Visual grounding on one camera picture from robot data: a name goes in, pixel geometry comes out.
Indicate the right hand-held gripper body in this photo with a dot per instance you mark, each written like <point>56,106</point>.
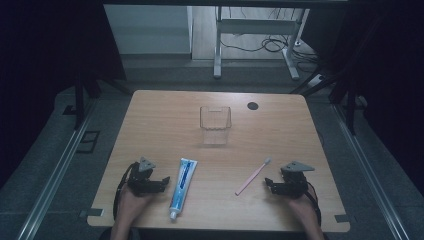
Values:
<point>294,183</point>

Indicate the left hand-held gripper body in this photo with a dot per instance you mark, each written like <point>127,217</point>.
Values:
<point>140,181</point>

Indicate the white and blue toothpaste tube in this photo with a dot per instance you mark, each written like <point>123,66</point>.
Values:
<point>182,186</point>

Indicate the pink toothbrush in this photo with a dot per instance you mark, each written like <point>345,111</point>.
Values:
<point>252,176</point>

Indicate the clear plastic container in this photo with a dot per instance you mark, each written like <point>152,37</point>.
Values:
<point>215,133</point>

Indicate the person's right hand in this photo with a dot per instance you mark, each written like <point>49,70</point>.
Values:
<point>301,205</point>

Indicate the person's left hand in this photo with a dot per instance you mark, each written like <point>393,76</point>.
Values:
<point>130,205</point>

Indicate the grey tape piece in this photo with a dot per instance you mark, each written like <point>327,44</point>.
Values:
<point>343,218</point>
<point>91,212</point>

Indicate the black round table grommet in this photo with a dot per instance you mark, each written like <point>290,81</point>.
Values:
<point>252,106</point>

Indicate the black metal stand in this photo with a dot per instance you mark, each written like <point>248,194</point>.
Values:
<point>350,110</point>
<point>79,103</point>

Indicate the black floor tape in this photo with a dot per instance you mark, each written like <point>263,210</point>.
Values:
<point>69,110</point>

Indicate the white power strip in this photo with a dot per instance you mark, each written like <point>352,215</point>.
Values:
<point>316,80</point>

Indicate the white cabinet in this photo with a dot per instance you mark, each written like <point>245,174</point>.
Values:
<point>150,30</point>

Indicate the dark curtain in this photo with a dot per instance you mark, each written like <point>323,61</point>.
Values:
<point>393,66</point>
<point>40,66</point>

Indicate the metal floor rail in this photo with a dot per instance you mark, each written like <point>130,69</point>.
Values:
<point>370,173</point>
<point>50,190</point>

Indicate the white desk frame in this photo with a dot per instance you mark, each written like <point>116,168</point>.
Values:
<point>256,26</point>

